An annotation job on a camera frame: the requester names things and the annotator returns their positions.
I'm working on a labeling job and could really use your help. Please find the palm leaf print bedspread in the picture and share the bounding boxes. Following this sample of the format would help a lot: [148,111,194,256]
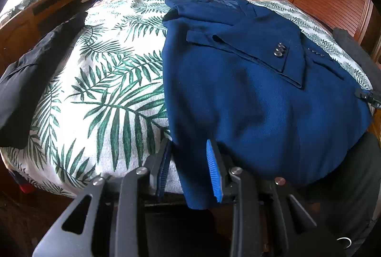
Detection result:
[1,0,372,196]

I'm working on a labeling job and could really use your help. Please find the dark grey garment at right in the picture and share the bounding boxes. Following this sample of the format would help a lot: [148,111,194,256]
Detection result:
[333,28,381,92]

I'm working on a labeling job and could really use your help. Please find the navy blue suit jacket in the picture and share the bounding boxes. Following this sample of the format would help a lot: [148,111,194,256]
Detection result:
[162,0,372,209]

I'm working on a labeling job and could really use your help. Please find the long wooden desk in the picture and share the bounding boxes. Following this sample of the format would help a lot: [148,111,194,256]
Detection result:
[0,0,84,72]

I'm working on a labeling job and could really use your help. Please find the black garment on bed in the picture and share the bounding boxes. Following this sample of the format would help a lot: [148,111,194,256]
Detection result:
[1,11,87,149]

